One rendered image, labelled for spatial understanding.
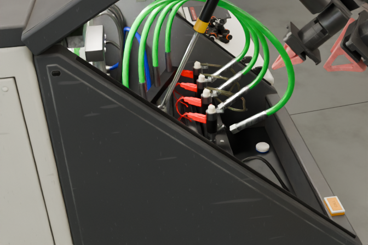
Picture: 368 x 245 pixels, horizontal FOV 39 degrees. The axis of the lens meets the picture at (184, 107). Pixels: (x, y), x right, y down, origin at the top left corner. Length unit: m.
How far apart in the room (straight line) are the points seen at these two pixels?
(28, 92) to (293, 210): 0.54
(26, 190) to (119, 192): 0.16
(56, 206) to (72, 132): 0.16
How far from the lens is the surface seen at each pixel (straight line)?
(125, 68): 1.19
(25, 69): 0.82
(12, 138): 0.88
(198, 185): 0.94
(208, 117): 1.27
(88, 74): 0.81
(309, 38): 1.19
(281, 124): 1.51
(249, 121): 1.17
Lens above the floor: 1.78
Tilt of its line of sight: 31 degrees down
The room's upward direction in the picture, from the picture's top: 3 degrees counter-clockwise
